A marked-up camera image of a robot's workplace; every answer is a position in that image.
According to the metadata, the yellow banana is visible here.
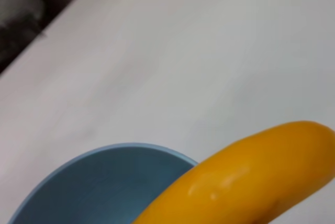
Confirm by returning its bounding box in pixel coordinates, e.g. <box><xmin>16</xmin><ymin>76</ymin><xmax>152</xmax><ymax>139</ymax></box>
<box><xmin>130</xmin><ymin>120</ymin><xmax>335</xmax><ymax>224</ymax></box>

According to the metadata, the blue plastic bowl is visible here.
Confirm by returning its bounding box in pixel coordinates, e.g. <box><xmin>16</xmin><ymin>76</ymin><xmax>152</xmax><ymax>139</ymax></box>
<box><xmin>6</xmin><ymin>142</ymin><xmax>200</xmax><ymax>224</ymax></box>

